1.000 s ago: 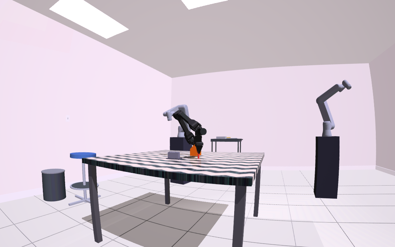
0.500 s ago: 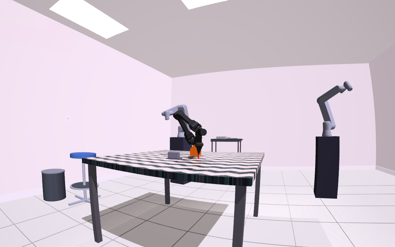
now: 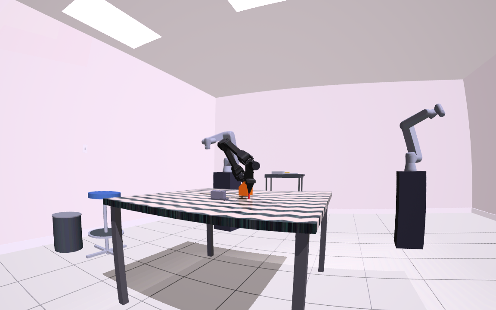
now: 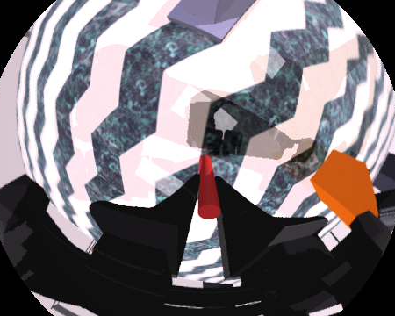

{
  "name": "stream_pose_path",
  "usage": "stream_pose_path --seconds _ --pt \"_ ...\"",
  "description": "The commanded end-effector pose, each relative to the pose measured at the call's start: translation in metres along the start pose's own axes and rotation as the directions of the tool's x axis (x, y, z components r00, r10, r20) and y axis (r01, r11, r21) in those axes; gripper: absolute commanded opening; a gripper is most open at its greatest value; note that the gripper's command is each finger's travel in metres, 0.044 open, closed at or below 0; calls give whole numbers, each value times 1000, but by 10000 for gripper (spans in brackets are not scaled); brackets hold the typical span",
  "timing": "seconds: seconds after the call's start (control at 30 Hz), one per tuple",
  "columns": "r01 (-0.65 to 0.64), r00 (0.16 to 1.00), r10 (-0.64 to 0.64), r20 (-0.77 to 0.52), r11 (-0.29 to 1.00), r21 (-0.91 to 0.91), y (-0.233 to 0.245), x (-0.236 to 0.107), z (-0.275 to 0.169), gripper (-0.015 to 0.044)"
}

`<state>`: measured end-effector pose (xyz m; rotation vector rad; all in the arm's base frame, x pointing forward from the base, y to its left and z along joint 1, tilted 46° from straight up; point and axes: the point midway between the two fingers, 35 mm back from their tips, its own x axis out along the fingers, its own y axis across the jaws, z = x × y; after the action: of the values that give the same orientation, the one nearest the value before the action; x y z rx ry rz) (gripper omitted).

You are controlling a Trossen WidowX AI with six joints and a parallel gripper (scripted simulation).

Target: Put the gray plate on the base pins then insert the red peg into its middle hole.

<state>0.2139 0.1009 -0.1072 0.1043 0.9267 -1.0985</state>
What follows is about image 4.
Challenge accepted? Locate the red peg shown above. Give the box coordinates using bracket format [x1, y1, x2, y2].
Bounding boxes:
[197, 155, 221, 220]

